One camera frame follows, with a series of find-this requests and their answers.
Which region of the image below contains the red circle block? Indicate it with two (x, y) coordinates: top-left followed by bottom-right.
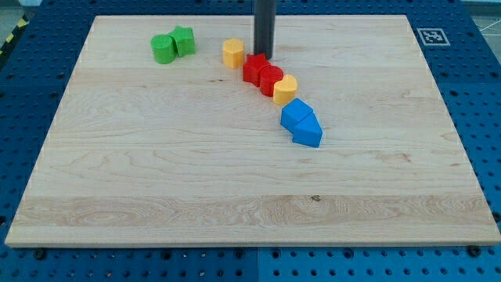
(259, 65), (283, 97)

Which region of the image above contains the red star block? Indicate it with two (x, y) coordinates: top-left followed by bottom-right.
(243, 53), (270, 87)

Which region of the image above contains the green star block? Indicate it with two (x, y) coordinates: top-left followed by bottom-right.
(168, 26), (196, 57)

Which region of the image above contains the green circle block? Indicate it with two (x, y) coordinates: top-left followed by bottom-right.
(150, 34), (176, 64)

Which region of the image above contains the blue square block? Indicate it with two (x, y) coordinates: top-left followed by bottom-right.
(280, 98), (313, 132)

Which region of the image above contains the blue triangle block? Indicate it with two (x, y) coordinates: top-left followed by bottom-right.
(293, 113), (323, 148)

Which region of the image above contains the yellow heart block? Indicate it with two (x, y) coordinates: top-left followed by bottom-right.
(272, 74), (298, 106)

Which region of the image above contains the light wooden board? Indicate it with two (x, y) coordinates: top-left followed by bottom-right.
(5, 15), (500, 248)

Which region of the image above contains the yellow hexagon block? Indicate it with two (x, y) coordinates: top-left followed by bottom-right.
(222, 38), (245, 69)

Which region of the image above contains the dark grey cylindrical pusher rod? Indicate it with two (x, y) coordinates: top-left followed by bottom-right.
(253, 0), (276, 60)

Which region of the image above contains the white fiducial marker tag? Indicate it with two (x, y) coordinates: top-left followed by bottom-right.
(416, 27), (450, 46)

